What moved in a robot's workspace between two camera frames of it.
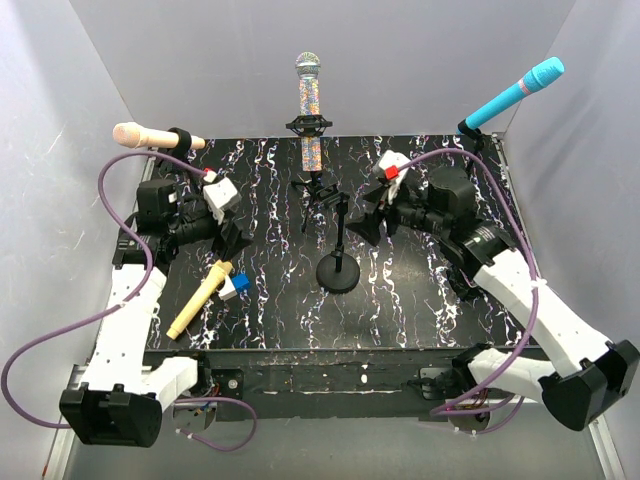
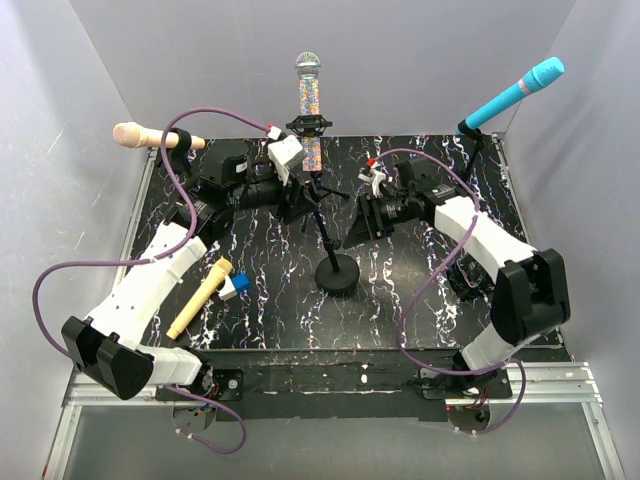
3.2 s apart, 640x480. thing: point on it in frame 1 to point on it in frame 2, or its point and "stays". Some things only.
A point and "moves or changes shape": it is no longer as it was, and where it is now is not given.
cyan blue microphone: [536, 78] stays
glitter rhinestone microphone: [308, 68] stays
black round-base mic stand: [337, 272] moves or changes shape
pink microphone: [132, 135] stays
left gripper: [227, 246] to [293, 208]
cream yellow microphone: [221, 269] stays
